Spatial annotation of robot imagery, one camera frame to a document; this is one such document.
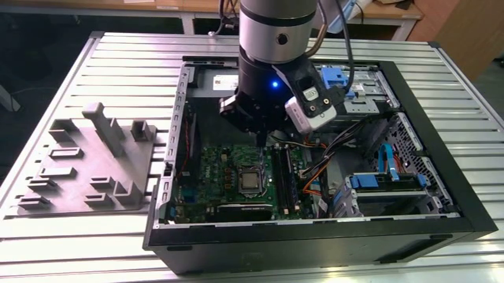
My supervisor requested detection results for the black RAM slot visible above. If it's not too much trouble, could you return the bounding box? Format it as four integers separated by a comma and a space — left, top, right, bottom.
273, 144, 286, 213

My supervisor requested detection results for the grey power supply unit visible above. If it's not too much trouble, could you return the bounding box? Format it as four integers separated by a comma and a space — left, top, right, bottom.
185, 68, 241, 147

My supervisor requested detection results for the blue drive bay latch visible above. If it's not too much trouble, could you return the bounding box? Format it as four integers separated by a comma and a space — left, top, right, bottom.
321, 67, 352, 91

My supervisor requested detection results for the green motherboard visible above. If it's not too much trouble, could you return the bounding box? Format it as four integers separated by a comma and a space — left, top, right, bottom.
172, 144, 316, 222

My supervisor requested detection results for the silver CPU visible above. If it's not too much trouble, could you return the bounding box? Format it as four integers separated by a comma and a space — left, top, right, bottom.
238, 172, 263, 191

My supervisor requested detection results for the metal drive cage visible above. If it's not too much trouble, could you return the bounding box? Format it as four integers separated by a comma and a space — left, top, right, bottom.
310, 63, 398, 133

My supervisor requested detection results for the black graphics card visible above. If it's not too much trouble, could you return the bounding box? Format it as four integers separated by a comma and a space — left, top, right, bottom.
214, 202, 273, 222

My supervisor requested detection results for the hard disk in blue carrier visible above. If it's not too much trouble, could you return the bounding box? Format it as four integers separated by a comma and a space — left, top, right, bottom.
346, 172, 428, 195

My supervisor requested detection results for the metal disk bay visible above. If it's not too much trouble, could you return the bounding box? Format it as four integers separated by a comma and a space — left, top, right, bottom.
333, 173, 461, 219

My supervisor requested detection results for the grey parts rack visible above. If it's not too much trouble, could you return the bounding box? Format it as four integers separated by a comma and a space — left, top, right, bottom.
15, 101, 158, 218

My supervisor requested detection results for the black open PC case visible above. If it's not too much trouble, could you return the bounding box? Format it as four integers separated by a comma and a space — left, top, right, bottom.
140, 55, 499, 277

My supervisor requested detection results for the wooden desk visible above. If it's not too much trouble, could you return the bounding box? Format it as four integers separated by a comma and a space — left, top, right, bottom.
0, 0, 427, 42

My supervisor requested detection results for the brown wooden panel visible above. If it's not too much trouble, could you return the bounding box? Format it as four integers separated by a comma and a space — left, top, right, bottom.
408, 0, 504, 82

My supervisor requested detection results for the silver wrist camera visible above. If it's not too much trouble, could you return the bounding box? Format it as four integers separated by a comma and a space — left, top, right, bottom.
283, 96, 338, 134

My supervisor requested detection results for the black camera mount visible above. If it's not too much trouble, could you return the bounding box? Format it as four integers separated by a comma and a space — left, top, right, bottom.
275, 63, 344, 104

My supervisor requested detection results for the black cable bundle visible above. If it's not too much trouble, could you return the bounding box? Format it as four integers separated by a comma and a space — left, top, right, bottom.
298, 117, 378, 177

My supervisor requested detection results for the black cable with plug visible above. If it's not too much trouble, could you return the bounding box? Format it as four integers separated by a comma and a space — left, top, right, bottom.
207, 0, 239, 37

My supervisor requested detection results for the black camera cable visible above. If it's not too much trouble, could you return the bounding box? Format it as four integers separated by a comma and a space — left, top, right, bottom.
317, 0, 357, 94

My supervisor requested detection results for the orange wire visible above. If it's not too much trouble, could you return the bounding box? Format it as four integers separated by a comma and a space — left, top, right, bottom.
302, 173, 330, 195

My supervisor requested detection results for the blue flat wire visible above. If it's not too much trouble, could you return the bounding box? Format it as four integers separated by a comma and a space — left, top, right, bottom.
377, 143, 401, 181

